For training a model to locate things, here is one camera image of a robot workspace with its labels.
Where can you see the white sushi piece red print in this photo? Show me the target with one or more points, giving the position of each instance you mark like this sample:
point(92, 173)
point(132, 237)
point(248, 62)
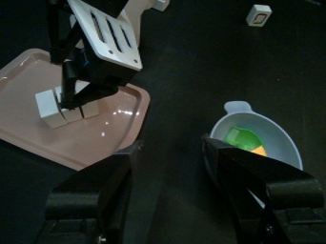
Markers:
point(258, 15)

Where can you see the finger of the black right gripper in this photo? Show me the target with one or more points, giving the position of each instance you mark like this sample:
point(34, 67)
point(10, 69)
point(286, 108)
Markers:
point(57, 35)
point(66, 92)

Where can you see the orange toy food piece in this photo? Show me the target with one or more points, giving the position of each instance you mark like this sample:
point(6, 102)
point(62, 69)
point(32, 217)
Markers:
point(259, 151)

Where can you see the pink plastic tray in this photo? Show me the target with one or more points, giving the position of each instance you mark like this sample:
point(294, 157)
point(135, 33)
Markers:
point(105, 127)

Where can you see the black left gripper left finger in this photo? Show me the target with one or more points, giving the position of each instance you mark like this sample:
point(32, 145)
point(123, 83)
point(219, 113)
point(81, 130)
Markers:
point(91, 193)

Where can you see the white slotted camera mount plate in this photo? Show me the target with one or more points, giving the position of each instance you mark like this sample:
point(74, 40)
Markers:
point(111, 38)

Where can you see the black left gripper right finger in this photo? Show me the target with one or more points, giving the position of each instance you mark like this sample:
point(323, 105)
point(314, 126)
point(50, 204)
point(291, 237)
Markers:
point(271, 184)

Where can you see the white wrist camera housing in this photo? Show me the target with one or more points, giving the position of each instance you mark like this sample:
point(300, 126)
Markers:
point(141, 11)

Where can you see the green toy food piece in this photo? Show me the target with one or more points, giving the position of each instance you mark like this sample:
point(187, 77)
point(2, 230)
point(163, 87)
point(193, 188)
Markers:
point(241, 137)

